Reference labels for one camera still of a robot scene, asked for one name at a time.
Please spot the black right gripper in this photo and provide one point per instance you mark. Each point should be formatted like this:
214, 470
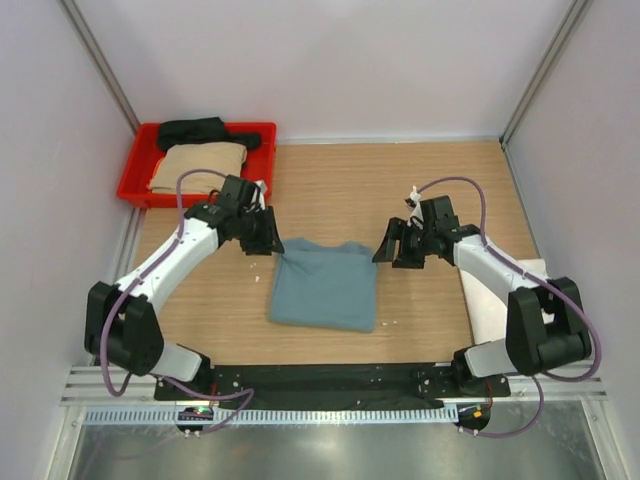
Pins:
395, 231

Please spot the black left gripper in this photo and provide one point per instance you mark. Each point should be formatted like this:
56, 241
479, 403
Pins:
269, 241

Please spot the blue t-shirt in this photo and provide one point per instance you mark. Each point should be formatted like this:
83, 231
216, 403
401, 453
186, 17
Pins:
332, 287

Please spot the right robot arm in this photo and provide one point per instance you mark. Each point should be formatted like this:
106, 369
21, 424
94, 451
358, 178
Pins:
545, 325

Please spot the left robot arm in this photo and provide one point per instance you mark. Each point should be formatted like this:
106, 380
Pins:
122, 325

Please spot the beige folded t-shirt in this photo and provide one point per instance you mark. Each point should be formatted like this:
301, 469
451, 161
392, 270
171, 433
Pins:
225, 158

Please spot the white folded t-shirt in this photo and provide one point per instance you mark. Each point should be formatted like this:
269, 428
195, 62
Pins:
488, 319

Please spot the black t-shirt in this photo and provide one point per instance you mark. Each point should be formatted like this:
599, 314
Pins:
202, 131

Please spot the red plastic bin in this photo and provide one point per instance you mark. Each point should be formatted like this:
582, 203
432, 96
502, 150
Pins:
150, 175

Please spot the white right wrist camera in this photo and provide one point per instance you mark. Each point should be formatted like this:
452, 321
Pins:
413, 202

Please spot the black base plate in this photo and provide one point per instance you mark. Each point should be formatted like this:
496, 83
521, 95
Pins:
421, 380

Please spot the slotted cable duct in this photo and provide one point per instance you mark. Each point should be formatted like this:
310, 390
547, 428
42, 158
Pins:
194, 416

